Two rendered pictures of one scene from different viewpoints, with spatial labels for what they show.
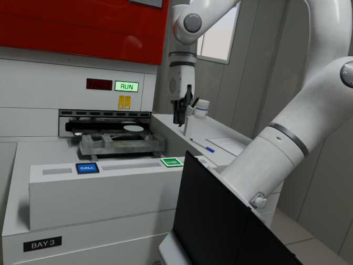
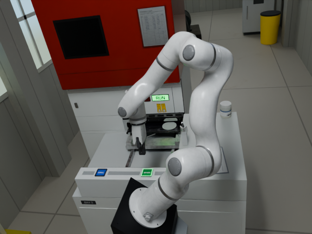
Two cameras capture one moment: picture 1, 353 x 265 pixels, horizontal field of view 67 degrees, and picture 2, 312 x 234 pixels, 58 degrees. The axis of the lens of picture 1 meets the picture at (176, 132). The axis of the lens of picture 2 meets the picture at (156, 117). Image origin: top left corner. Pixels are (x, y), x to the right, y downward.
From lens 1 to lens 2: 1.07 m
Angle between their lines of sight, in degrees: 41
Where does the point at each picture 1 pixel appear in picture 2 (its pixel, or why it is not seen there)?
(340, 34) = (195, 126)
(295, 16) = not seen: outside the picture
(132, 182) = (120, 183)
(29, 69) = (100, 95)
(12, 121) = (100, 122)
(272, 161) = (151, 198)
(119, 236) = not seen: hidden behind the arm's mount
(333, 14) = (191, 111)
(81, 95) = not seen: hidden behind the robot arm
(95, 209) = (106, 192)
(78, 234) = (102, 201)
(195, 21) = (122, 111)
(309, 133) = (167, 189)
